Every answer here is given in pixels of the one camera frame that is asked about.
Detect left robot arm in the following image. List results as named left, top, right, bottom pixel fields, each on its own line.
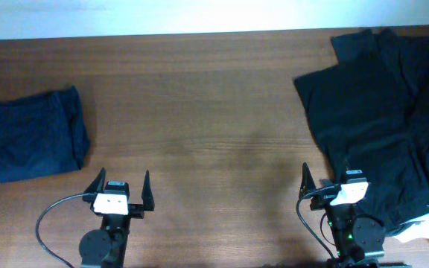
left=79, top=168, right=155, bottom=268

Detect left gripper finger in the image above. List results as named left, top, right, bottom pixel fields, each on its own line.
left=84, top=167, right=106, bottom=194
left=142, top=170, right=155, bottom=211

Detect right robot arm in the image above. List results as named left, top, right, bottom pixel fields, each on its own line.
left=296, top=163, right=385, bottom=267

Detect black t-shirt white lettering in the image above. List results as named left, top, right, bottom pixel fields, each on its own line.
left=330, top=28, right=429, bottom=213

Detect black shorts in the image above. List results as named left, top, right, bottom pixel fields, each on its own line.
left=293, top=55, right=429, bottom=230

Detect folded navy blue garment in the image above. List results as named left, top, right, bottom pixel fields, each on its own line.
left=0, top=86, right=90, bottom=184

